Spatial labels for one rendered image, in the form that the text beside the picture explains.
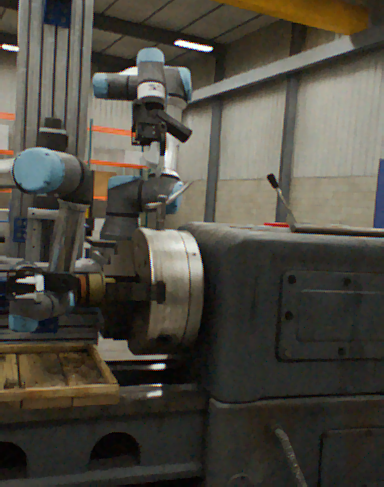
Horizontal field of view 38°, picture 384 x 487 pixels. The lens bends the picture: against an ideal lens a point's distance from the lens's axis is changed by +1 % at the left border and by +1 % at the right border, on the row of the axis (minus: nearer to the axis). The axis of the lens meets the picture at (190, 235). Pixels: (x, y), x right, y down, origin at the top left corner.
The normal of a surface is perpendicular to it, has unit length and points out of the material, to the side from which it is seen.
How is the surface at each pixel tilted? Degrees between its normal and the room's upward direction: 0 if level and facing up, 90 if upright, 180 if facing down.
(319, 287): 90
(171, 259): 53
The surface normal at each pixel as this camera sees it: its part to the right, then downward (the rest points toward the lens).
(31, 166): -0.30, 0.02
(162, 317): 0.30, 0.29
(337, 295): 0.32, 0.07
